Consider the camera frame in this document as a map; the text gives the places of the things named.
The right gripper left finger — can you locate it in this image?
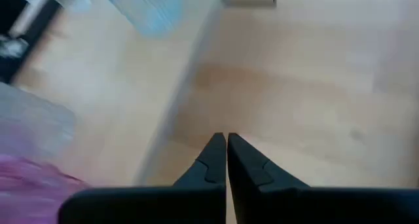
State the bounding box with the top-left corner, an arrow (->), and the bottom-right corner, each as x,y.
58,132 -> 227,224

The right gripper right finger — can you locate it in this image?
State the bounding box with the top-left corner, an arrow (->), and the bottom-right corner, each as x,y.
227,132 -> 419,224

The round pink swirl vase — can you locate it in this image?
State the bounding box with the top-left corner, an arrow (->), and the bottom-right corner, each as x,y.
0,153 -> 91,224

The clear diamond-pattern jar vase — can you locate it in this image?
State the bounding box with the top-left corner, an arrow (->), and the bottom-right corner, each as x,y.
0,81 -> 79,159

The teal round glass vase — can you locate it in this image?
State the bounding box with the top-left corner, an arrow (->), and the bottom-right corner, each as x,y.
98,0 -> 184,38

